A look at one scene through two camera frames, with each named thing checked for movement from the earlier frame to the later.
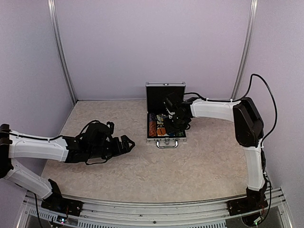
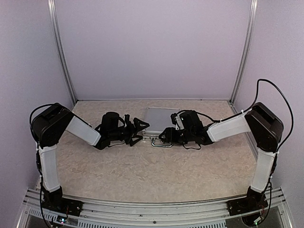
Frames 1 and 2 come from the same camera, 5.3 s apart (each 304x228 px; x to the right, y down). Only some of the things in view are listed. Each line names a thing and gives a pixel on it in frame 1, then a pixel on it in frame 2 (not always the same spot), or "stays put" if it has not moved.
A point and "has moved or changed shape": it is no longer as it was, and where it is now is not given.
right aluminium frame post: (253, 11) stays put
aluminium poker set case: (156, 92) has moved or changed shape
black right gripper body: (176, 124) -> (181, 138)
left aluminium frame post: (52, 5) stays put
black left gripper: (118, 150) -> (133, 131)
